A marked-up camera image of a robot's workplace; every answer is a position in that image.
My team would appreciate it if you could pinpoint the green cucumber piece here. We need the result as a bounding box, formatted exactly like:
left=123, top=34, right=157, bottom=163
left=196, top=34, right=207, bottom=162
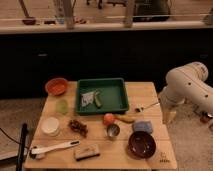
left=94, top=91, right=102, bottom=108

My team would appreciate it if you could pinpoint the black stand pole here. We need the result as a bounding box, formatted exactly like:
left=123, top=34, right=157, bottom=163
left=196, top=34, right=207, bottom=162
left=16, top=123, right=28, bottom=171

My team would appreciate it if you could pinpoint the orange bowl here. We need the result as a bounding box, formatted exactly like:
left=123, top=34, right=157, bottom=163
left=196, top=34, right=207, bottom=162
left=45, top=77, right=68, bottom=96

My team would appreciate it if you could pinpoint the crumpled white wrapper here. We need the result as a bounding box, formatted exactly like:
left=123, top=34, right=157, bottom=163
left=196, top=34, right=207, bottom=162
left=81, top=91, right=95, bottom=107

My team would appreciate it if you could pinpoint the yellow banana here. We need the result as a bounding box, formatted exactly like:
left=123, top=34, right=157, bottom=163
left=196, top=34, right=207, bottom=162
left=115, top=114, right=135, bottom=123

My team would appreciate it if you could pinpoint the small metal cup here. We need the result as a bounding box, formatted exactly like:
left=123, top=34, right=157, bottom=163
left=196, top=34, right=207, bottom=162
left=107, top=124, right=120, bottom=138

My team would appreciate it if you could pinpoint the brown grape bunch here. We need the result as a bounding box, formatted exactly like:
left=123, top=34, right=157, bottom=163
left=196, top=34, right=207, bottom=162
left=69, top=120, right=88, bottom=137

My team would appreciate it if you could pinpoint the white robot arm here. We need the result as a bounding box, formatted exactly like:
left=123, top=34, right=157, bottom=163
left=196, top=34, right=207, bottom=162
left=159, top=62, right=213, bottom=124

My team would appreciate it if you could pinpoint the dark maroon bowl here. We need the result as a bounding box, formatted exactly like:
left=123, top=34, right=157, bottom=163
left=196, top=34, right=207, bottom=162
left=128, top=131, right=156, bottom=159

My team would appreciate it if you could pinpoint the green plastic tray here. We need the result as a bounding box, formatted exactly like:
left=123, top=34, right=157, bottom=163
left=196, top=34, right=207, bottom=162
left=75, top=78, right=129, bottom=115

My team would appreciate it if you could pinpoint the blue sponge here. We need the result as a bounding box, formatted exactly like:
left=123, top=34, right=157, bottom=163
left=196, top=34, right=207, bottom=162
left=132, top=121, right=153, bottom=134

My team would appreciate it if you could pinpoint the white lidded container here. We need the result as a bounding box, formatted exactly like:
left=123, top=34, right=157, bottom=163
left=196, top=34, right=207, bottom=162
left=41, top=117, right=60, bottom=136

